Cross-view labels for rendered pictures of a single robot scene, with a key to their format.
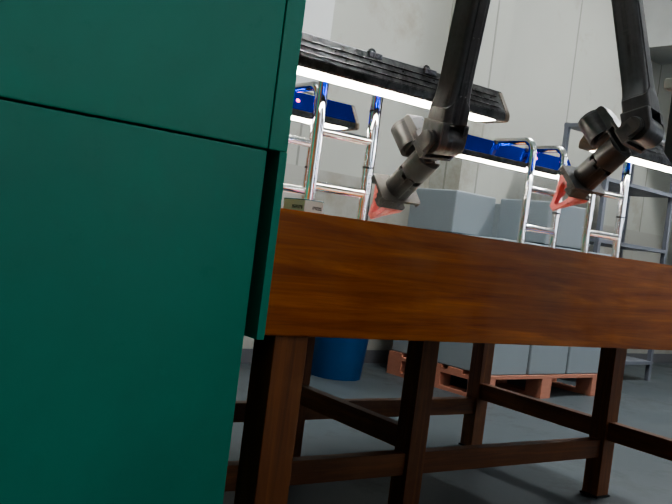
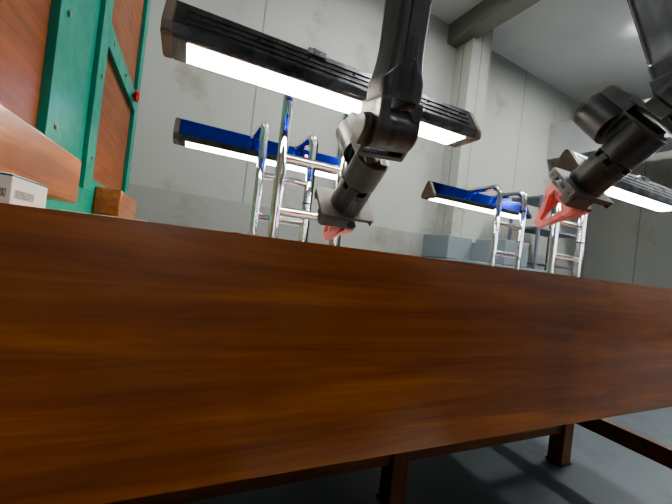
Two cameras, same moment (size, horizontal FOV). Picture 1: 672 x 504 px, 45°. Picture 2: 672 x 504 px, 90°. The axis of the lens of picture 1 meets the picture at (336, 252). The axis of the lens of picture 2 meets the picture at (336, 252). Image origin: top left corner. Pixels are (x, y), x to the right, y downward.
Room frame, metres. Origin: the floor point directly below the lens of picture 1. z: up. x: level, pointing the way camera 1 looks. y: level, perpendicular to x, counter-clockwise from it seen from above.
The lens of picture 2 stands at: (1.09, -0.22, 0.76)
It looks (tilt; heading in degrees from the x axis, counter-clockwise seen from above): 0 degrees down; 12
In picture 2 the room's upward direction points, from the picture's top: 7 degrees clockwise
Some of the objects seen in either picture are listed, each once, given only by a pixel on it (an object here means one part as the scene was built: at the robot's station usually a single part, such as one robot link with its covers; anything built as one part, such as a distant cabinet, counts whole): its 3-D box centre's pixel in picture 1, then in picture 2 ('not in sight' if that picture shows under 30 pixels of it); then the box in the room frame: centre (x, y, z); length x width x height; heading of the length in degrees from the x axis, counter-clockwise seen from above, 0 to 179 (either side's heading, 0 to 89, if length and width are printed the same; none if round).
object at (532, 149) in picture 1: (521, 209); (491, 240); (2.66, -0.58, 0.90); 0.20 x 0.19 x 0.45; 126
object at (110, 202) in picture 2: not in sight; (117, 205); (1.94, 0.64, 0.83); 0.30 x 0.06 x 0.07; 36
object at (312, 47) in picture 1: (396, 78); (347, 85); (1.70, -0.08, 1.08); 0.62 x 0.08 x 0.07; 126
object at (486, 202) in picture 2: (509, 155); (480, 201); (2.73, -0.53, 1.08); 0.62 x 0.08 x 0.07; 126
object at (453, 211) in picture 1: (506, 293); (480, 292); (4.76, -1.01, 0.54); 1.07 x 0.71 x 1.07; 130
